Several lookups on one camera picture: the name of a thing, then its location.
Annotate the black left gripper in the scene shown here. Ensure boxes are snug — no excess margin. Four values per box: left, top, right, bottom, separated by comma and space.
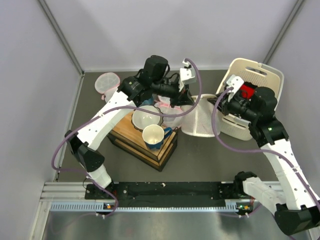
151, 79, 195, 109

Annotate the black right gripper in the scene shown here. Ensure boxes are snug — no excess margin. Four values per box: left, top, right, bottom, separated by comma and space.
208, 90, 259, 122

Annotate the white mesh laundry bag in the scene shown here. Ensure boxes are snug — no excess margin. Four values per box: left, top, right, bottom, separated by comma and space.
181, 94, 216, 138

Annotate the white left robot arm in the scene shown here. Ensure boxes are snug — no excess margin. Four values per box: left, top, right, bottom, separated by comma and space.
65, 55, 201, 199

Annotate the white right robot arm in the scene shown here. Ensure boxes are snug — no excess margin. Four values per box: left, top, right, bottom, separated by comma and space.
207, 87, 320, 236

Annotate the pink-trimmed mesh laundry bag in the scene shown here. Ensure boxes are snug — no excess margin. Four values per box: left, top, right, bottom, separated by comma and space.
154, 96, 183, 129

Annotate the white plastic laundry basket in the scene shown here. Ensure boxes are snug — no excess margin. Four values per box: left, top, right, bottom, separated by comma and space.
216, 58, 285, 141

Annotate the red clothing in basket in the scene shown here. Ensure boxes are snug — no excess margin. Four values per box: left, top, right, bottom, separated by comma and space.
240, 82, 257, 99

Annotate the black clothing in basket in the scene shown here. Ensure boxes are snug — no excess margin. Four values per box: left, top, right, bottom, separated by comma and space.
237, 81, 258, 100

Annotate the blue bowl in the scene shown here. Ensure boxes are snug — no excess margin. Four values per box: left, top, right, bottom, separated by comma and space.
141, 97, 155, 106

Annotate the blue and white cup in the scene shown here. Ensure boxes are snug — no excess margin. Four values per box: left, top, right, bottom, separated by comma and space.
142, 124, 173, 151

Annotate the white scalloped bowl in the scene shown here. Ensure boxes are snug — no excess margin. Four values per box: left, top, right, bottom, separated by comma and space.
131, 105, 163, 131

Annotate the wooden tiered stand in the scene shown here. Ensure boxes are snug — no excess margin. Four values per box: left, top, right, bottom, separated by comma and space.
107, 111, 178, 172

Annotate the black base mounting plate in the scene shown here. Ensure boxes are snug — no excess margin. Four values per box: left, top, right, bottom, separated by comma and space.
84, 181, 253, 208

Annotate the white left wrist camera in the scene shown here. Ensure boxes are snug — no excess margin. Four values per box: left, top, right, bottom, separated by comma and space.
178, 59, 197, 92

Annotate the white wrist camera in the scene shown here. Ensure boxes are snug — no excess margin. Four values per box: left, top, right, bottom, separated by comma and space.
178, 59, 197, 92
224, 74, 244, 95

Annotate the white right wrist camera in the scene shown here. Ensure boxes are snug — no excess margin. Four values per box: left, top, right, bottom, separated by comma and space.
224, 74, 244, 95

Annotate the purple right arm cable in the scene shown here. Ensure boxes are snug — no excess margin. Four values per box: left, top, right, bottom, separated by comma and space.
211, 86, 320, 240

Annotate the grey slotted cable duct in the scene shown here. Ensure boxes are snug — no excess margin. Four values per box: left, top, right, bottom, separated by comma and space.
50, 201, 253, 213

